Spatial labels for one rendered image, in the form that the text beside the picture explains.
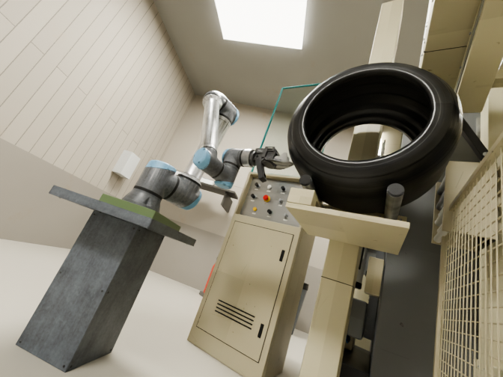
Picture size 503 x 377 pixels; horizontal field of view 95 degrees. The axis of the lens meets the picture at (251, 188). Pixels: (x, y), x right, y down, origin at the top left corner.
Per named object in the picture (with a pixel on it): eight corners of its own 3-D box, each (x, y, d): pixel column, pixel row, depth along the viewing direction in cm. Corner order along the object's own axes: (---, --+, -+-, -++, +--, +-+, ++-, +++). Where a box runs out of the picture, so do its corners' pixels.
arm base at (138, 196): (111, 197, 110) (123, 179, 113) (133, 209, 128) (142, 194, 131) (146, 209, 107) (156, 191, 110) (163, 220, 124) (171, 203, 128)
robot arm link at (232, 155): (227, 170, 124) (233, 154, 128) (246, 171, 118) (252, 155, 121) (218, 160, 117) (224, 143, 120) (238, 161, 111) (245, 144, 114)
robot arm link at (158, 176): (129, 185, 121) (145, 157, 127) (157, 200, 132) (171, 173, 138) (141, 185, 110) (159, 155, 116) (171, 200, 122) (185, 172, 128)
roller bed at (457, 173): (431, 243, 100) (436, 182, 110) (477, 252, 93) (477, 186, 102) (441, 230, 84) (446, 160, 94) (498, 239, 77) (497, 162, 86)
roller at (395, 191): (382, 229, 97) (383, 218, 99) (394, 231, 95) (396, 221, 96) (385, 194, 69) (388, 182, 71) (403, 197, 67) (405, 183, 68)
